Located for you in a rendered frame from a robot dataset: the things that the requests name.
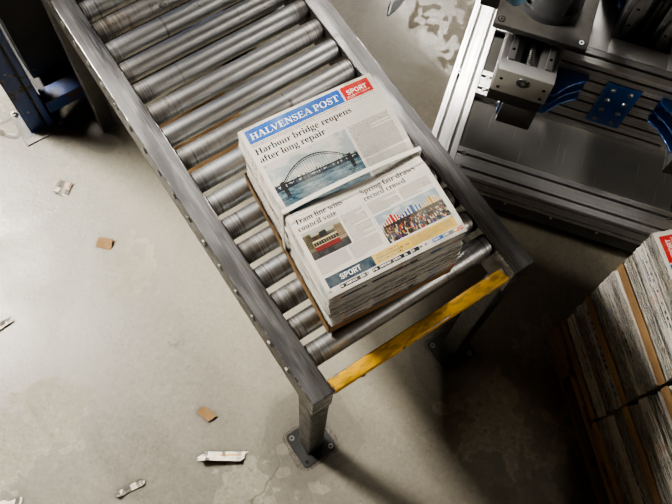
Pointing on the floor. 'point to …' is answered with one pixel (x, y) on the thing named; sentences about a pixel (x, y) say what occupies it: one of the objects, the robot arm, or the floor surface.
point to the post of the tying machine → (22, 90)
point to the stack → (623, 453)
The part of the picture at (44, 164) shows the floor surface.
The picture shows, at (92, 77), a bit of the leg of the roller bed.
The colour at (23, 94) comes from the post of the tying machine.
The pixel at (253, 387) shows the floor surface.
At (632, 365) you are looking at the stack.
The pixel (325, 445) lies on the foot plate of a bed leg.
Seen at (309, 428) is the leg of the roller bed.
